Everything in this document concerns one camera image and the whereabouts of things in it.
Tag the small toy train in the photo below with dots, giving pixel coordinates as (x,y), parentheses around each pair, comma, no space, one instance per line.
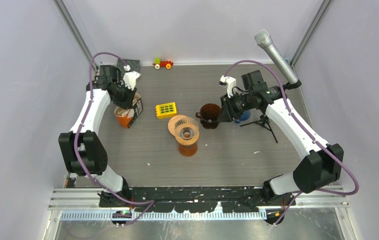
(158,63)

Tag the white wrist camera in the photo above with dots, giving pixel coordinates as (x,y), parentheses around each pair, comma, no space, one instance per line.
(130,79)
(229,83)

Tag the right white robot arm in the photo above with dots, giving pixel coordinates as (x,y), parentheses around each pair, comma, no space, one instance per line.
(317,168)

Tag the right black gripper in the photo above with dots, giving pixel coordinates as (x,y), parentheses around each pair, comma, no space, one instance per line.
(228,113)

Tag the yellow green window block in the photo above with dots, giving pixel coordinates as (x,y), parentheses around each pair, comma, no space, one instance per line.
(166,110)

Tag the coffee filter box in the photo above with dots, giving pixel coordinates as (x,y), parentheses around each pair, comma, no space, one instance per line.
(126,117)

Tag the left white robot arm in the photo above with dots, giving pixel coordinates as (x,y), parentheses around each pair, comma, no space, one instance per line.
(82,150)

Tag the dark grey baseplate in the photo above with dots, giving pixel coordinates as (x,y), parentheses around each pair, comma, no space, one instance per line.
(134,65)

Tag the amber glass carafe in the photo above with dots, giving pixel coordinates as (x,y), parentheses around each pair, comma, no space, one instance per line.
(188,150)

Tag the wooden ring holder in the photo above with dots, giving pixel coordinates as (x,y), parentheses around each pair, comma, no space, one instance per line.
(188,140)

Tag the clear glass dripper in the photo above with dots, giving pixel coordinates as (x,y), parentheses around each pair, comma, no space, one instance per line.
(186,128)

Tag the blue dripper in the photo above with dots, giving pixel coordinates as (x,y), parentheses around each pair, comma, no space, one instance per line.
(244,117)

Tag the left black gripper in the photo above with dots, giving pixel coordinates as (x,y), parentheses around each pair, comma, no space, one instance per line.
(128,103)

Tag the silver microphone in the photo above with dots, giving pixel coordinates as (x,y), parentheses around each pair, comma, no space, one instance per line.
(264,41)

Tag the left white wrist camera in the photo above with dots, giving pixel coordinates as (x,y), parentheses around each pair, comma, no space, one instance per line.
(130,79)

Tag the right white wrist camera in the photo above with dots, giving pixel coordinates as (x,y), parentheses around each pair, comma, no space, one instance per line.
(229,83)

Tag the brown glass dripper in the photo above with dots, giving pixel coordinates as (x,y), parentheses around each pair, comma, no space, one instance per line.
(208,115)

